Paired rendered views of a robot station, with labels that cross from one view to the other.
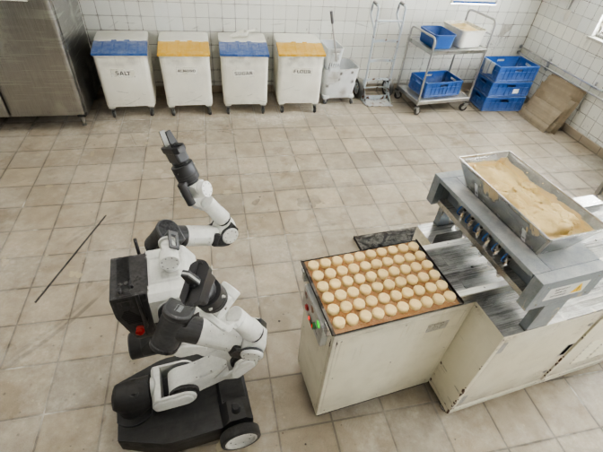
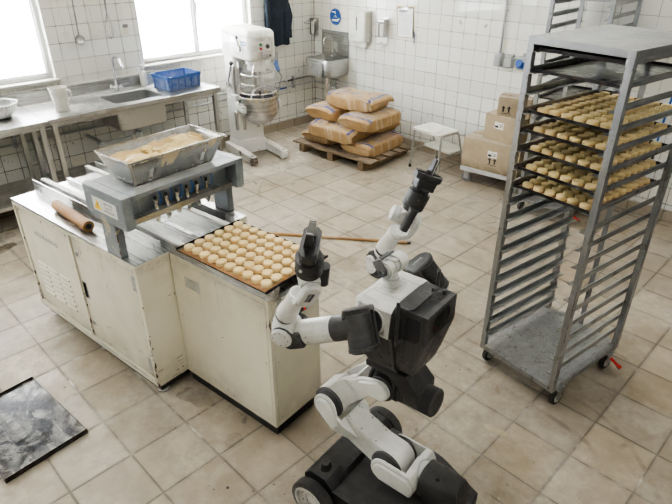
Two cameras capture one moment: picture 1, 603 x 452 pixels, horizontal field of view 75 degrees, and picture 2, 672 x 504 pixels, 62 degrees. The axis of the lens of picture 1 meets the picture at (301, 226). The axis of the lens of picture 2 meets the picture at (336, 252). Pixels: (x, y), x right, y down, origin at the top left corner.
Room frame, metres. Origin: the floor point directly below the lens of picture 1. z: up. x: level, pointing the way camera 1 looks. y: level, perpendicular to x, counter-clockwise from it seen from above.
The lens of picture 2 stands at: (1.93, 1.81, 2.18)
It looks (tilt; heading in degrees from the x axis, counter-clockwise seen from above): 29 degrees down; 240
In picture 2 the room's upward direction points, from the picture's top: straight up
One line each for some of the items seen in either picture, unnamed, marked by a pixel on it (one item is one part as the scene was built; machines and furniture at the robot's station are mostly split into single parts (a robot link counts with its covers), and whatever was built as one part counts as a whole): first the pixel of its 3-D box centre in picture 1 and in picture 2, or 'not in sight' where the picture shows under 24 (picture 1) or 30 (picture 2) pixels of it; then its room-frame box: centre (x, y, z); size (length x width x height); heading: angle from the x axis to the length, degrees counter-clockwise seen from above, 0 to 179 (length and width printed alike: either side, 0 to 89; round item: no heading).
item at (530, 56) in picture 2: not in sight; (504, 214); (-0.08, 0.01, 0.97); 0.03 x 0.03 x 1.70; 7
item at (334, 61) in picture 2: not in sight; (330, 56); (-1.57, -4.48, 0.93); 0.99 x 0.38 x 1.09; 105
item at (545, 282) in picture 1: (496, 242); (171, 200); (1.36, -0.91, 1.01); 0.72 x 0.33 x 0.34; 21
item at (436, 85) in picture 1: (434, 83); not in sight; (5.23, -1.57, 0.28); 0.56 x 0.38 x 0.20; 113
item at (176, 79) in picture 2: not in sight; (176, 79); (0.47, -4.02, 0.95); 0.40 x 0.30 x 0.14; 18
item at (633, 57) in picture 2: not in sight; (586, 248); (-0.13, 0.45, 0.97); 0.03 x 0.03 x 1.70; 7
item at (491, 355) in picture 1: (521, 300); (137, 269); (1.54, -1.35, 0.42); 1.28 x 0.72 x 0.84; 111
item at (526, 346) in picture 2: not in sight; (578, 221); (-0.41, 0.19, 0.93); 0.64 x 0.51 x 1.78; 7
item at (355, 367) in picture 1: (374, 335); (247, 326); (1.18, -0.44, 0.45); 0.70 x 0.34 x 0.90; 111
